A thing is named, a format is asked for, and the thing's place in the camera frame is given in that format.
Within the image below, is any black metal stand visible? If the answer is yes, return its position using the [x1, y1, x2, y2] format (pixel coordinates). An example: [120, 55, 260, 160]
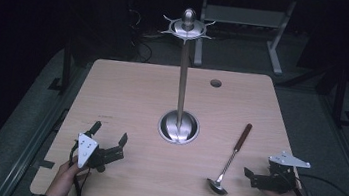
[46, 34, 77, 94]
[329, 66, 349, 128]

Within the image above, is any white metal desk frame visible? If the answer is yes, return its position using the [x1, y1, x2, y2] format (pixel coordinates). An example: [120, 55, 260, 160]
[192, 0, 298, 79]

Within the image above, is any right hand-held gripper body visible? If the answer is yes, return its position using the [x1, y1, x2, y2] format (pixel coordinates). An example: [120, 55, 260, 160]
[250, 146, 313, 196]

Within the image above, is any dark tape strip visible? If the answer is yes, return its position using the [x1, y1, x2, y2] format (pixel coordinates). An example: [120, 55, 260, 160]
[38, 159, 56, 171]

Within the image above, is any silver metal utensil rack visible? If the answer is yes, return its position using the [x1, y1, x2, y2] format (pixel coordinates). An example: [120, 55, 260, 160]
[146, 4, 217, 148]

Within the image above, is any tangle of dark floor cables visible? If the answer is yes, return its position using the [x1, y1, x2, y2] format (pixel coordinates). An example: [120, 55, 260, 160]
[120, 6, 174, 65]

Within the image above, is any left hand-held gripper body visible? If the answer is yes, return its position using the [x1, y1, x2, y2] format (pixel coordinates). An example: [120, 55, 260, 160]
[73, 132, 128, 176]

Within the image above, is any metal ladle with brown handle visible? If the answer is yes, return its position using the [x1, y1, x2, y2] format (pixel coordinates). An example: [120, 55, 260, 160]
[204, 118, 254, 196]

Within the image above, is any person's left hand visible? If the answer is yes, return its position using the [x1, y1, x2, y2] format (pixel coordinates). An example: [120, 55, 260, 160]
[44, 157, 92, 196]

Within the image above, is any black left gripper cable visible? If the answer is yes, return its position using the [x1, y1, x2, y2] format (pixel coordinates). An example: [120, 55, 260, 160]
[64, 140, 94, 196]

